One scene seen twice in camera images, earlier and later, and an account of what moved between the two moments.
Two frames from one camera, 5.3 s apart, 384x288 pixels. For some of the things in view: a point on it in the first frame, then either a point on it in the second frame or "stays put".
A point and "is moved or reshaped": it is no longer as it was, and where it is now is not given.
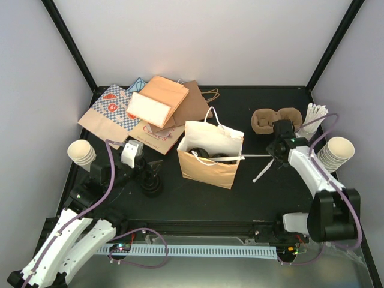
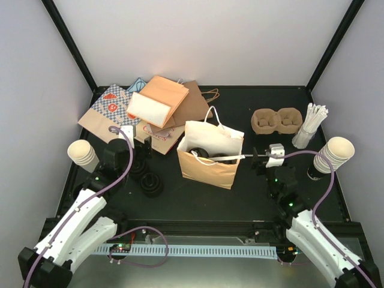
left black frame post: x=76 y=54 stays put
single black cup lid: x=223 y=155 stays put
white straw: x=264 y=170 is moved or reshaped
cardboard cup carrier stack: x=262 y=120 stays put
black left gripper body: x=141 y=177 to x=141 y=156
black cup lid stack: x=152 y=185 stays put
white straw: x=237 y=158 stays put
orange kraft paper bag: x=210 y=153 stays put
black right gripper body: x=271 y=149 to x=272 y=190
